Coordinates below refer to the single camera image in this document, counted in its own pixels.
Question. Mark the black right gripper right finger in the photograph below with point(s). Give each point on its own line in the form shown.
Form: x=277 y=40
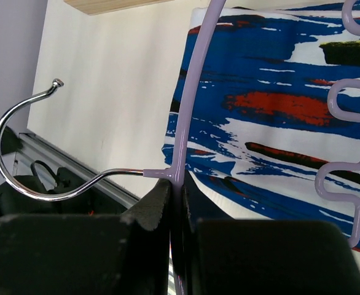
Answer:
x=232 y=256

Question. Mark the wooden clothes rack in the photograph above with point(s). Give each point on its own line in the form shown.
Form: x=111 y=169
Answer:
x=96 y=7

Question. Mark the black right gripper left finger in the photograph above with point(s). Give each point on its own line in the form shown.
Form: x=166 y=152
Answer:
x=124 y=253

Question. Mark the lilac plastic hanger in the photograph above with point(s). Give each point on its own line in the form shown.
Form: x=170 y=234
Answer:
x=176 y=172

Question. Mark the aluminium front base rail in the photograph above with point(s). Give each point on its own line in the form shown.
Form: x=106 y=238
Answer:
x=59 y=172

